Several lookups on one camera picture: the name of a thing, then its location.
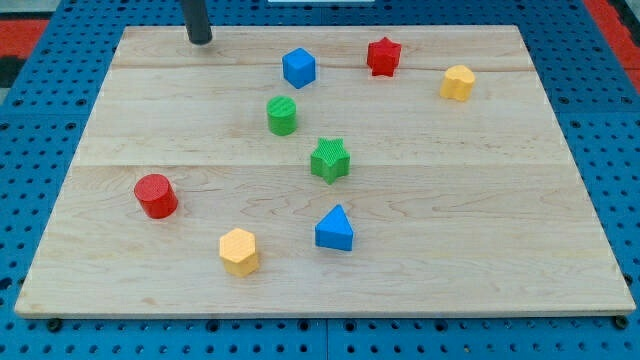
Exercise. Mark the black cylindrical robot arm tip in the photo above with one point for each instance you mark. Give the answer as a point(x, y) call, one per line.
point(196, 21)

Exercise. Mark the green star block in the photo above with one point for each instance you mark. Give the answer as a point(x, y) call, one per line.
point(330, 160)

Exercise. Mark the blue triangle block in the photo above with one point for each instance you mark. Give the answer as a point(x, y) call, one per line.
point(334, 230)

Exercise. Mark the light wooden board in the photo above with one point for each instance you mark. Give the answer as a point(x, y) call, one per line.
point(459, 209)

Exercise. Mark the green cylinder block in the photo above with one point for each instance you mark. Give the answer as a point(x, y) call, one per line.
point(281, 115)

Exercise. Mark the yellow hexagon block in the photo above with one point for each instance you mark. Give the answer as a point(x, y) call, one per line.
point(238, 252)

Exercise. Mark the blue cube block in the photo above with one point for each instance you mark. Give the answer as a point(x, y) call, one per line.
point(299, 68)

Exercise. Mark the red star block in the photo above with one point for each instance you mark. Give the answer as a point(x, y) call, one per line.
point(383, 57)

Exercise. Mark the red cylinder block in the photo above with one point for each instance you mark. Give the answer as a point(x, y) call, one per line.
point(156, 196)

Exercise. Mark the yellow heart block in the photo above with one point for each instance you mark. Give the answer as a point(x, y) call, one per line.
point(457, 84)

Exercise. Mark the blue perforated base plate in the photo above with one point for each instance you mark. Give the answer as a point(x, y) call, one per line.
point(43, 115)

